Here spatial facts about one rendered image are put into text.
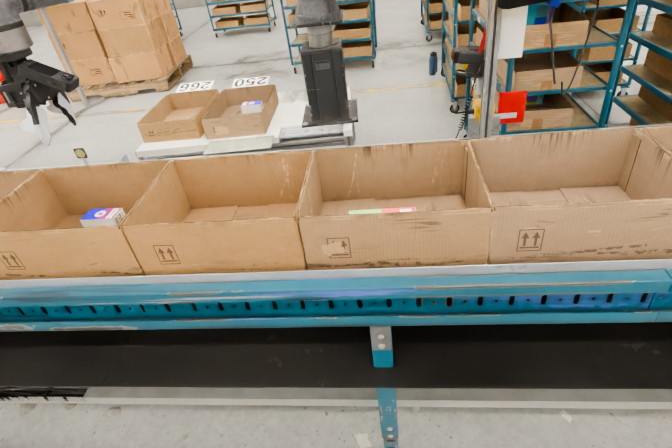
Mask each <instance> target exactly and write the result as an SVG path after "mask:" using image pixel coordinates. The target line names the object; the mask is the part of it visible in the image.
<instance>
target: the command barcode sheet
mask: <svg viewBox="0 0 672 448"><path fill-rule="evenodd" d="M527 11H528V6H523V7H518V8H513V9H502V18H501V29H500V40H499V51H498V59H506V58H517V57H522V52H523V44H524V35H525V27H526V19H527Z"/></svg>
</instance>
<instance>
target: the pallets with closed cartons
mask: <svg viewBox="0 0 672 448"><path fill-rule="evenodd" d="M45 9H46V12H47V14H48V16H49V18H50V20H51V22H52V25H53V27H54V29H55V31H56V33H57V35H58V37H59V40H60V42H61V44H62V46H63V48H64V50H65V52H66V55H67V57H68V59H69V61H70V63H71V65H72V68H73V70H74V72H75V74H76V76H78V77H79V83H80V85H81V87H82V88H83V87H84V86H86V85H87V86H86V87H84V88H83V91H84V93H85V95H86V98H87V97H89V96H92V95H100V96H101V97H104V98H109V97H112V96H116V97H122V96H124V95H127V94H129V95H136V94H138V93H139V92H140V91H141V90H144V89H152V88H155V89H156V91H158V92H164V91H170V90H171V89H172V88H173V86H174V85H175V84H176V83H177V82H178V81H179V80H180V79H181V78H182V77H183V76H184V74H185V73H186V72H187V71H188V70H189V69H190V68H191V67H192V66H193V61H192V58H191V55H190V54H189V55H187V54H186V51H185V48H184V45H183V41H182V38H181V35H180V32H179V28H178V24H177V21H176V18H175V16H174V14H173V12H172V10H171V7H170V3H169V0H75V1H72V2H69V3H68V4H67V3H63V4H59V5H54V6H50V7H45ZM36 11H37V13H38V15H39V17H40V19H41V21H42V23H43V25H44V27H45V30H46V32H47V34H48V36H49V39H50V41H51V43H52V45H53V47H54V49H55V52H56V54H57V56H58V58H59V60H60V62H61V64H62V66H63V68H64V70H65V72H67V73H69V72H68V70H67V68H66V66H65V64H64V62H63V60H62V57H61V55H60V53H59V51H58V49H57V47H56V45H55V43H54V41H53V38H52V36H51V34H50V32H49V30H48V28H47V26H46V24H45V22H44V19H43V17H42V15H41V13H40V11H39V9H36ZM181 65H182V67H181V68H180V66H181ZM169 77H171V78H170V79H169V80H168V81H167V79H168V78H169ZM153 79H155V80H154V81H152V80H153ZM140 81H143V82H142V83H139V82H140ZM112 82H116V83H115V84H114V85H112V86H108V87H106V86H107V85H108V84H110V83H112Z"/></svg>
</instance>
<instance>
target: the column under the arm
mask: <svg viewBox="0 0 672 448"><path fill-rule="evenodd" d="M300 55H301V61H302V67H303V73H304V79H305V86H306V92H307V98H308V104H306V106H305V111H304V116H303V121H302V128H306V127H316V126H325V125H335V124H345V123H354V122H358V108H357V99H354V98H353V99H350V100H348V91H347V82H346V72H345V63H344V54H343V44H342V38H340V37H339V38H333V44H332V45H329V46H325V47H310V46H309V41H306V42H303V45H302V48H301V52H300Z"/></svg>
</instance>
